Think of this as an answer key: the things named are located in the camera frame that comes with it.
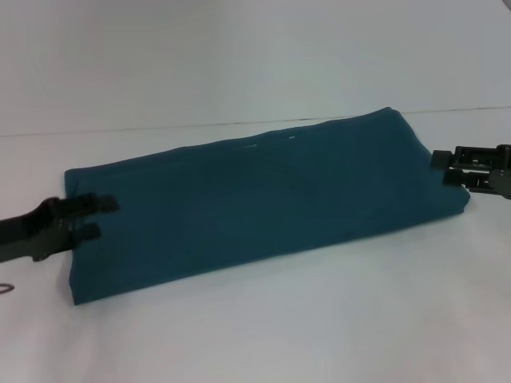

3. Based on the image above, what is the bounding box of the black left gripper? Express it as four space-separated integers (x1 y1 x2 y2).
0 191 121 263

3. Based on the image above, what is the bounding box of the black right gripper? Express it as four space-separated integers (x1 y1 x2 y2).
432 144 511 199

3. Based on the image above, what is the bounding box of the blue-green shirt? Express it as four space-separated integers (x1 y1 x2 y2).
63 106 471 306

